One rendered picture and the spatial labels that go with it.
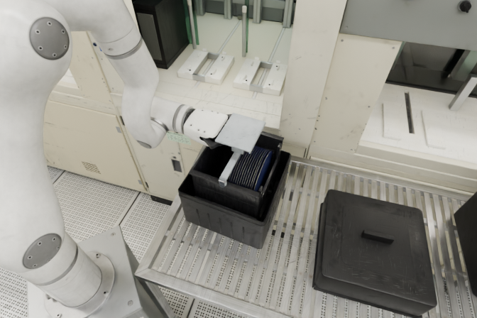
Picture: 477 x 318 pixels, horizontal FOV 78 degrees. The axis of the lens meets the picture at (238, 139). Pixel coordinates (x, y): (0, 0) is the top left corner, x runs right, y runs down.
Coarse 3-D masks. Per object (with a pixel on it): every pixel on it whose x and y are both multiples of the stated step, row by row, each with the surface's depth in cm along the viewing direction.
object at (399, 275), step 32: (320, 224) 97; (352, 224) 88; (384, 224) 88; (416, 224) 88; (320, 256) 84; (352, 256) 81; (384, 256) 81; (416, 256) 81; (320, 288) 84; (352, 288) 78; (384, 288) 76; (416, 288) 76
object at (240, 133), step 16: (224, 128) 80; (240, 128) 80; (256, 128) 80; (224, 144) 76; (240, 144) 76; (256, 144) 96; (272, 144) 93; (208, 160) 92; (224, 160) 106; (272, 160) 97; (192, 176) 84; (208, 176) 81; (224, 176) 78; (272, 176) 91; (208, 192) 87; (224, 192) 84; (240, 192) 80; (256, 192) 77; (240, 208) 86; (256, 208) 83
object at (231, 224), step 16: (288, 160) 96; (192, 192) 99; (272, 192) 103; (192, 208) 91; (208, 208) 87; (224, 208) 84; (272, 208) 86; (208, 224) 95; (224, 224) 90; (240, 224) 86; (256, 224) 82; (240, 240) 93; (256, 240) 89
